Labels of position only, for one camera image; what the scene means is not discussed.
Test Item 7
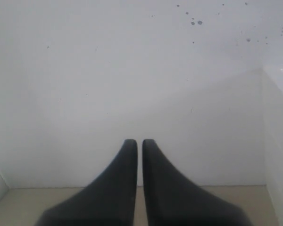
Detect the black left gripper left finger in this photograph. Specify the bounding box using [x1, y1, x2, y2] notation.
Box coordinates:
[36, 139, 138, 226]

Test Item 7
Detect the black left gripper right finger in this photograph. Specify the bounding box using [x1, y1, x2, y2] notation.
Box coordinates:
[142, 139, 248, 226]

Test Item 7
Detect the white plastic drawer cabinet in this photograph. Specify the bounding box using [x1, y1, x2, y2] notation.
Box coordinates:
[262, 65, 283, 226]

